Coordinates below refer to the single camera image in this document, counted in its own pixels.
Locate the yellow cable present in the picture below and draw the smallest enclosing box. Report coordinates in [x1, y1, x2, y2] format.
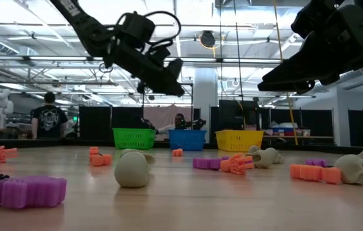
[272, 0, 299, 146]

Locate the beige curtain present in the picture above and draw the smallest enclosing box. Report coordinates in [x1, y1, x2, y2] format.
[144, 104, 195, 130]

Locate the black overhead camera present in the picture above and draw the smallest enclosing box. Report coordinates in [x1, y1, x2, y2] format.
[199, 30, 217, 49]

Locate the green plastic basket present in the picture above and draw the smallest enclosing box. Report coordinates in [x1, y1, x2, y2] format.
[112, 128, 157, 150]

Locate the table with storage containers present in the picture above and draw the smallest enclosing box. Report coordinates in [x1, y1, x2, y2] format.
[263, 121, 335, 145]

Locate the blue plastic basket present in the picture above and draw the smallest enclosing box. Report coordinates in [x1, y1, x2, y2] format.
[167, 129, 208, 151]

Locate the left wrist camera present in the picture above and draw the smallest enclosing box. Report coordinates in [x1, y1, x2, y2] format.
[116, 11, 156, 47]

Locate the person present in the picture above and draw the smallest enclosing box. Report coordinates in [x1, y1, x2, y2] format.
[158, 113, 188, 135]
[30, 92, 69, 140]

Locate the black partition panel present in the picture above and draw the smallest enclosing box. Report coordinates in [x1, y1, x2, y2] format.
[78, 105, 111, 141]
[209, 99, 259, 131]

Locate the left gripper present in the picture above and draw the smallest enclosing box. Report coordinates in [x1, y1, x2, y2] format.
[103, 39, 186, 98]

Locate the yellow plastic basket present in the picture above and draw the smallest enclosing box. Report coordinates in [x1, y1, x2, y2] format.
[215, 129, 265, 153]

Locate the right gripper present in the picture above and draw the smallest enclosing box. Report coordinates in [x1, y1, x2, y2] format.
[257, 4, 363, 95]

